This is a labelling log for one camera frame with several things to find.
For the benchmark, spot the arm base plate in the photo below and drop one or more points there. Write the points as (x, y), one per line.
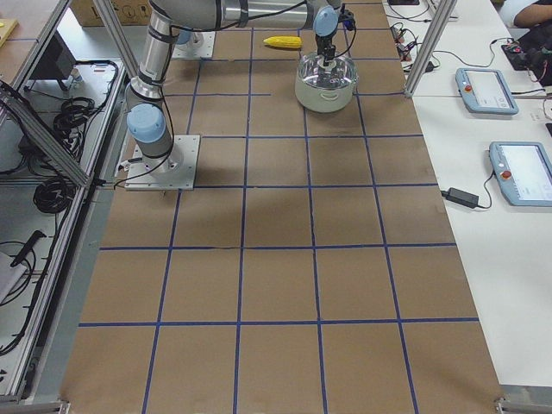
(194, 46)
(177, 172)

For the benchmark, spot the aluminium frame diagonal strut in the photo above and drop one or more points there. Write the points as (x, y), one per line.
(40, 134)

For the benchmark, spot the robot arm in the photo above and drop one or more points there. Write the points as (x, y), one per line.
(203, 71)

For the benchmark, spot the pale green steel pot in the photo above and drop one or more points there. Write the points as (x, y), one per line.
(321, 100)

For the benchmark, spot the black monitor box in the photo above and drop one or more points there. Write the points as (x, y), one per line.
(56, 63)

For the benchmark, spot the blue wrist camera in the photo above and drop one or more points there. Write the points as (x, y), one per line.
(347, 20)

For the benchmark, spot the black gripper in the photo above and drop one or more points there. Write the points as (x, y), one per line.
(323, 43)

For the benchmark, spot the person forearm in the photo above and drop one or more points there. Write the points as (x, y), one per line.
(532, 15)

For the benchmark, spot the glass pot lid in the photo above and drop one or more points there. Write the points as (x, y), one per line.
(339, 76)

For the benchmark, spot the aluminium frame post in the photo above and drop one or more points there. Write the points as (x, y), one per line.
(430, 40)
(111, 21)

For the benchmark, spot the yellow corn cob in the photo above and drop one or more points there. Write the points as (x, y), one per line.
(284, 42)

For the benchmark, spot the left aluminium frame post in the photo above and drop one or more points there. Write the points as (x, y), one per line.
(111, 21)

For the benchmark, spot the upper teach pendant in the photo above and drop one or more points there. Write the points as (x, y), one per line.
(485, 91)

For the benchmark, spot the lower teach pendant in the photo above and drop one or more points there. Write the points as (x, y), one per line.
(523, 171)

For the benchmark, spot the black power adapter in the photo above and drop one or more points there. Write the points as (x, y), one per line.
(460, 197)

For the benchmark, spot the teach pendant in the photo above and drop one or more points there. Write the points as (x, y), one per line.
(523, 171)
(485, 91)

